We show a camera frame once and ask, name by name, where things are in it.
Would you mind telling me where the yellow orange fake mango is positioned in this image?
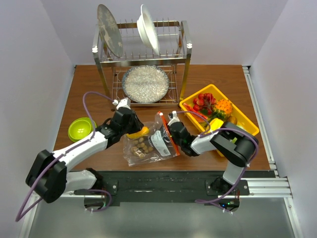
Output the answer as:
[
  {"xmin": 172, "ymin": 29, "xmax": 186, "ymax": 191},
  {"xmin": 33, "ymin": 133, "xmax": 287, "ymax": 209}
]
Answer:
[{"xmin": 126, "ymin": 126, "xmax": 150, "ymax": 139}]

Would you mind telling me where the speckled blue rim plate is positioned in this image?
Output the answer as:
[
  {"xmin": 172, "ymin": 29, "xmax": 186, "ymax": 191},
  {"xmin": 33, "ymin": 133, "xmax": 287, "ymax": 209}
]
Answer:
[{"xmin": 122, "ymin": 65, "xmax": 170, "ymax": 104}]

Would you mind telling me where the red fake strawberry bunch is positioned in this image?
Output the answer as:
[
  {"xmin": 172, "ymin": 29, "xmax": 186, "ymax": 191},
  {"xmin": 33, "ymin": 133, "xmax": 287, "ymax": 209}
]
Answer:
[{"xmin": 193, "ymin": 93, "xmax": 217, "ymax": 116}]

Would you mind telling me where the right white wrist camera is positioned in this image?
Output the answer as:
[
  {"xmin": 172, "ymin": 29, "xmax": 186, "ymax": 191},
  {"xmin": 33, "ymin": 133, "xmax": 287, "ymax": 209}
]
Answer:
[{"xmin": 167, "ymin": 111, "xmax": 180, "ymax": 126}]

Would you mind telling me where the green plastic bowl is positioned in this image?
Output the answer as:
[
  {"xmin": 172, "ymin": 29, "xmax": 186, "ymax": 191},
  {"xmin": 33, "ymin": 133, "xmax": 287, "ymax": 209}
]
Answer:
[{"xmin": 67, "ymin": 117, "xmax": 93, "ymax": 142}]

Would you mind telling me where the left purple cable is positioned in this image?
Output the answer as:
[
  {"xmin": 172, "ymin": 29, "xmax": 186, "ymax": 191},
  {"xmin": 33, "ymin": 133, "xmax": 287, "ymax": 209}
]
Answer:
[{"xmin": 14, "ymin": 91, "xmax": 118, "ymax": 223}]

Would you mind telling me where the brown fake kiwi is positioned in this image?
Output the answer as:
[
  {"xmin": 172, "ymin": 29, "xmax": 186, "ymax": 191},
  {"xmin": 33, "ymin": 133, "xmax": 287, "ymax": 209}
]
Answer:
[{"xmin": 227, "ymin": 116, "xmax": 238, "ymax": 125}]

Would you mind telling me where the brown fake longan bunch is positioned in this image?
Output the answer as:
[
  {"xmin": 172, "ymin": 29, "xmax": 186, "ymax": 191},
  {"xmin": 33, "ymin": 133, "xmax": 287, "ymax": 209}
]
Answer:
[{"xmin": 130, "ymin": 137, "xmax": 154, "ymax": 159}]

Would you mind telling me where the grey patterned plate upright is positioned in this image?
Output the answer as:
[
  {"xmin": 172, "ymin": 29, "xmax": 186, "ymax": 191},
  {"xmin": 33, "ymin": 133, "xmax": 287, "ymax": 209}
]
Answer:
[{"xmin": 97, "ymin": 4, "xmax": 123, "ymax": 58}]

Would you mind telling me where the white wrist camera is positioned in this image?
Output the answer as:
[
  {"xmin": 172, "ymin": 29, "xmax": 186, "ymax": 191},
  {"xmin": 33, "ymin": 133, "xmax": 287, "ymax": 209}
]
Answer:
[
  {"xmin": 112, "ymin": 98, "xmax": 131, "ymax": 110},
  {"xmin": 167, "ymin": 111, "xmax": 180, "ymax": 126}
]

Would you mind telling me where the yellow fake bell pepper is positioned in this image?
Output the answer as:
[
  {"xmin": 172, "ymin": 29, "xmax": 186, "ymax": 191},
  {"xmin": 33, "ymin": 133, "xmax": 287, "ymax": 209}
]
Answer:
[{"xmin": 210, "ymin": 118, "xmax": 224, "ymax": 132}]

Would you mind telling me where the clear zip top bag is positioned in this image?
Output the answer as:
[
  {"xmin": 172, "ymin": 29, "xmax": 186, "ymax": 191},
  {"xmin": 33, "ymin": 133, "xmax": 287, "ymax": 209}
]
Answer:
[{"xmin": 123, "ymin": 112, "xmax": 180, "ymax": 167}]

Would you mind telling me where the orange fake pineapple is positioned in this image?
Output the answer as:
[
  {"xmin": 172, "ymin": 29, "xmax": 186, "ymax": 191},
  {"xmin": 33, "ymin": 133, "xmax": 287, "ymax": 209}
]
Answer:
[{"xmin": 211, "ymin": 99, "xmax": 233, "ymax": 121}]

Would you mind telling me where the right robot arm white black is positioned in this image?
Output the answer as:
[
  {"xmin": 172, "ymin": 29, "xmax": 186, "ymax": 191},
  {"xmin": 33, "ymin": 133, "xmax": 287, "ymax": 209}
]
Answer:
[{"xmin": 167, "ymin": 121, "xmax": 259, "ymax": 195}]

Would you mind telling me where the fake watermelon slice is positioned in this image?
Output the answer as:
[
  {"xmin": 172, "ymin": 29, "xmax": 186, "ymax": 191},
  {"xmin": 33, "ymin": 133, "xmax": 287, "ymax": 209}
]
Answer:
[{"xmin": 183, "ymin": 103, "xmax": 208, "ymax": 123}]

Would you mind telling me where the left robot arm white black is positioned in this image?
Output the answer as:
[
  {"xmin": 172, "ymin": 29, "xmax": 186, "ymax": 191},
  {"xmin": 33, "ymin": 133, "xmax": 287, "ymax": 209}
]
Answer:
[{"xmin": 26, "ymin": 107, "xmax": 144, "ymax": 203}]

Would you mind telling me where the metal dish rack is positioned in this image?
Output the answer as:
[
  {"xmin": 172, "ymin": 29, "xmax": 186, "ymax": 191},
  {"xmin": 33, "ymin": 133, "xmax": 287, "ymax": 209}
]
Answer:
[{"xmin": 92, "ymin": 20, "xmax": 193, "ymax": 107}]

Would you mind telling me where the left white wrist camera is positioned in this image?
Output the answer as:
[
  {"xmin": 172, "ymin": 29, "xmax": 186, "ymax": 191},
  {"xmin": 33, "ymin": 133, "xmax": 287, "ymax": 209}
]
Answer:
[{"xmin": 112, "ymin": 98, "xmax": 131, "ymax": 110}]

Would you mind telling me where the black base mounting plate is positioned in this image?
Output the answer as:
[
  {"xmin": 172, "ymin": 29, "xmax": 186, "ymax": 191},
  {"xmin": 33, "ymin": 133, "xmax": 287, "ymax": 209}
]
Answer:
[{"xmin": 74, "ymin": 170, "xmax": 251, "ymax": 208}]

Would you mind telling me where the yellow plastic tray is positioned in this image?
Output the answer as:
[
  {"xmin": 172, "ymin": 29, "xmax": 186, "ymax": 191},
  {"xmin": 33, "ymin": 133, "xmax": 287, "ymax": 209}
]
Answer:
[{"xmin": 179, "ymin": 84, "xmax": 260, "ymax": 157}]

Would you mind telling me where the white bowl upright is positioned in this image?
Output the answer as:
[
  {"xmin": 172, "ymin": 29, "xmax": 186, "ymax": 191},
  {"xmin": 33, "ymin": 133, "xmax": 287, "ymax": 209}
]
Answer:
[{"xmin": 137, "ymin": 4, "xmax": 160, "ymax": 56}]

